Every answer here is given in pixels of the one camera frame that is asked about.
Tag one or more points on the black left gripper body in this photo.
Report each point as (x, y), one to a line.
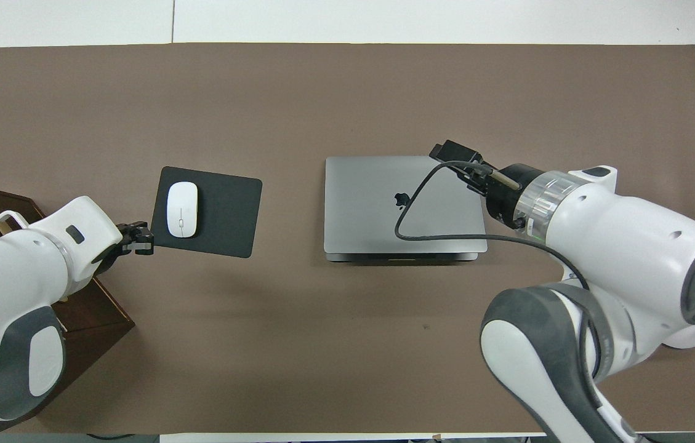
(125, 240)

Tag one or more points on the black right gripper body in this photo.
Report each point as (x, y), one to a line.
(504, 200)

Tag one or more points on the silver laptop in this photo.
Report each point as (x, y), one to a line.
(365, 209)

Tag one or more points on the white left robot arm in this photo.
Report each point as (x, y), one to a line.
(2, 289)

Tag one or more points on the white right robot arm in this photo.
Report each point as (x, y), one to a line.
(630, 246)

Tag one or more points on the white computer mouse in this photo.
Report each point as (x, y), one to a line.
(182, 209)

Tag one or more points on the dark brown wooden box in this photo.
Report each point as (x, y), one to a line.
(95, 320)

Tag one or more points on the black mouse pad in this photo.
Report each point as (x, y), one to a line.
(227, 215)

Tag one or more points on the brown table mat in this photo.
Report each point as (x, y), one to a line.
(322, 92)

